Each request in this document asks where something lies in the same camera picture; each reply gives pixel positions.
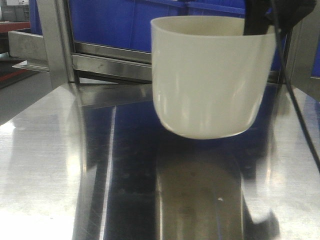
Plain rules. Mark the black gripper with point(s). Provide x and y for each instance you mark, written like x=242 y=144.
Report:
x=260 y=14

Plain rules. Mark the white plastic trash can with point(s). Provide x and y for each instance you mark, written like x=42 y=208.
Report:
x=208 y=78

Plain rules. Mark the stainless steel shelf frame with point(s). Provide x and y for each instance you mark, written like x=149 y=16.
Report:
x=55 y=51

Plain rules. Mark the large blue bin upper shelf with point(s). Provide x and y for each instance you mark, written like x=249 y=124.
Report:
x=126 y=24

